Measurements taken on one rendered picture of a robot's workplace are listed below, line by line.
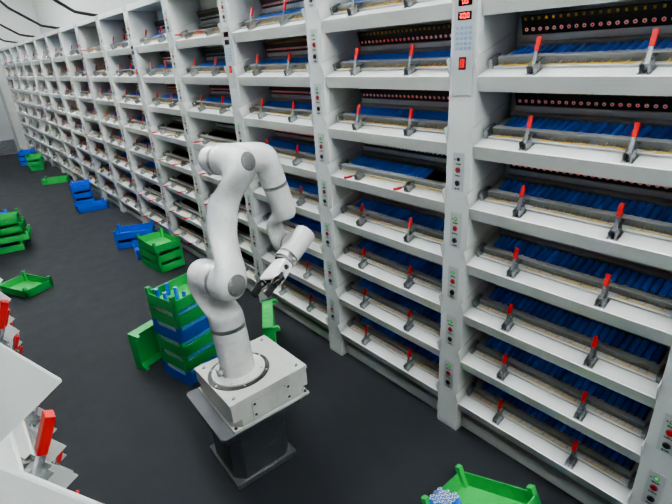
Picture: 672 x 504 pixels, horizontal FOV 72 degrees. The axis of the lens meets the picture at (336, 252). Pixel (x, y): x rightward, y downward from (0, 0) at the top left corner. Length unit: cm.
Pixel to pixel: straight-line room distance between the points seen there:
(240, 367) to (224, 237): 46
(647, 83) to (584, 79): 14
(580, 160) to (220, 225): 104
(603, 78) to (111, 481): 204
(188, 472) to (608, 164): 172
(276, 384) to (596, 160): 117
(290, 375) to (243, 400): 18
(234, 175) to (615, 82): 103
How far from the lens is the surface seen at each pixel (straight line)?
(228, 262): 150
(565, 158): 138
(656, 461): 164
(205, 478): 198
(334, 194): 206
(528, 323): 168
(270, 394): 167
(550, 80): 138
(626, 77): 131
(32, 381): 26
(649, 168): 131
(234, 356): 166
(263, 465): 191
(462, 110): 152
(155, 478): 205
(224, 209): 151
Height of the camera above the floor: 142
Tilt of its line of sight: 23 degrees down
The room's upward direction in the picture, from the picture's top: 4 degrees counter-clockwise
